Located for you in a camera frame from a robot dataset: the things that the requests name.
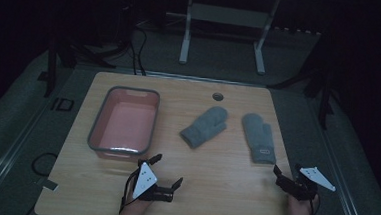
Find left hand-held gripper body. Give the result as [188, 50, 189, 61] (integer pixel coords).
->
[131, 160, 177, 204]

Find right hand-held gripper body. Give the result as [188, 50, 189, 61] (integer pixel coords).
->
[274, 164, 338, 203]

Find grey mitten with label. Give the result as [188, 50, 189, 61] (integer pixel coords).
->
[238, 112, 280, 166]

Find pink basin with grey rim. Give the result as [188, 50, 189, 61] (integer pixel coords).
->
[85, 83, 162, 164]

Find plain grey mitten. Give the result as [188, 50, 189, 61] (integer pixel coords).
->
[178, 103, 230, 152]

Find person's right hand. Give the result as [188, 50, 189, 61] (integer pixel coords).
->
[285, 193, 320, 215]

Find person's left hand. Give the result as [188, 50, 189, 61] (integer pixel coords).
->
[112, 189, 155, 215]

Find black stand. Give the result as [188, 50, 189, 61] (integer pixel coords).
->
[43, 38, 116, 102]
[267, 41, 339, 130]

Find white metal stand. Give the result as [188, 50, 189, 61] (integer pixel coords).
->
[178, 0, 281, 77]

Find left hand-held gripper cable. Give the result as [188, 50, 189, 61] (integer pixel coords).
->
[118, 166, 143, 215]

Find black floor cables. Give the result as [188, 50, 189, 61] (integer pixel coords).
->
[126, 23, 151, 77]

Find black cable loop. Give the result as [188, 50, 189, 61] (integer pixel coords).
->
[30, 151, 59, 177]

